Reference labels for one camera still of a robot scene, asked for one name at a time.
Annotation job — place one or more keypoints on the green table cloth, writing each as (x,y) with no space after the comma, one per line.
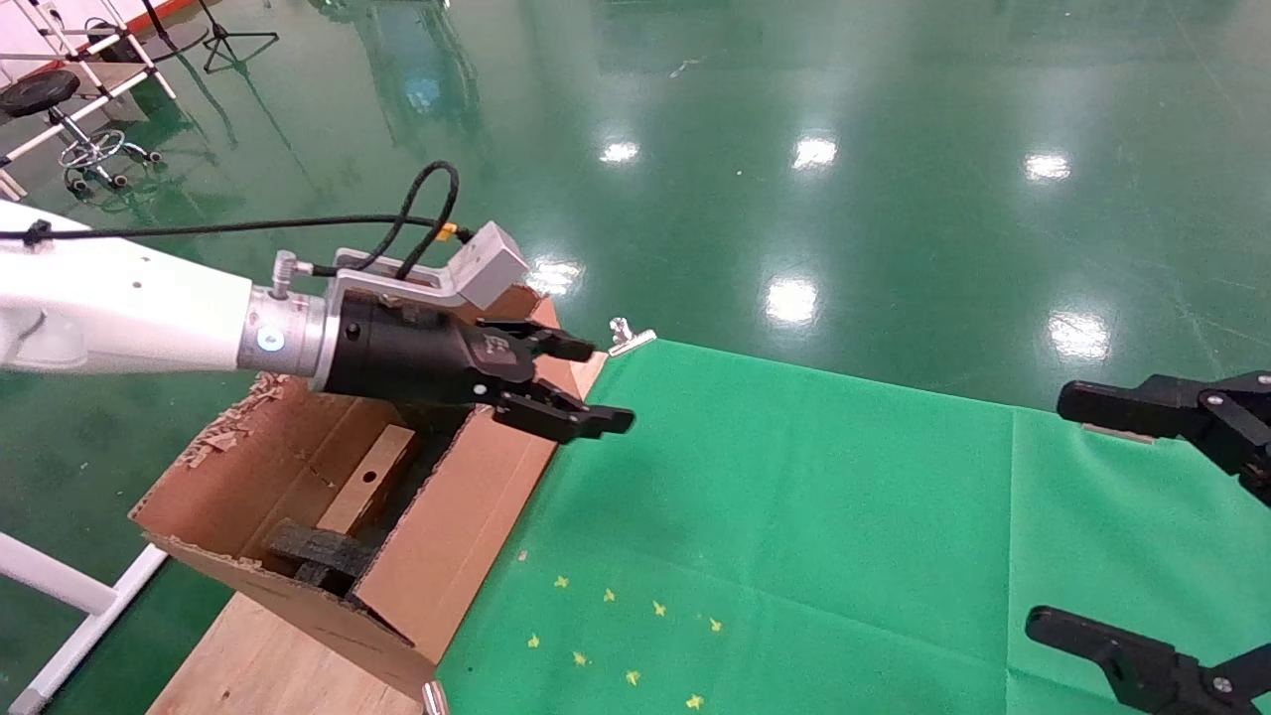
(794,497)

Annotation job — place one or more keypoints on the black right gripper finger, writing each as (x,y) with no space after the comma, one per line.
(1152,675)
(1201,417)

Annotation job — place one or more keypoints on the silver camera mount bracket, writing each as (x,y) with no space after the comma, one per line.
(397,281)

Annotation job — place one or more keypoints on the large open cardboard carton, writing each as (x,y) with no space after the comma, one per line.
(467,536)

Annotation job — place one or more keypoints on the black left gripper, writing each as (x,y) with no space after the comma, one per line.
(417,357)

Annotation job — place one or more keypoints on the black tripod stand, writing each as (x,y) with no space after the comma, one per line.
(226,35)

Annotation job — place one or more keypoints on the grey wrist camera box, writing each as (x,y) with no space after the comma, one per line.
(492,263)

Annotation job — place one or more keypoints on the white metal table leg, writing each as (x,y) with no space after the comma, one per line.
(50,576)

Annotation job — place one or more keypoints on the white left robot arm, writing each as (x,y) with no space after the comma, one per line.
(119,308)

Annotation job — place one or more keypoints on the black round swivel stool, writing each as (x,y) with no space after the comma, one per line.
(40,91)

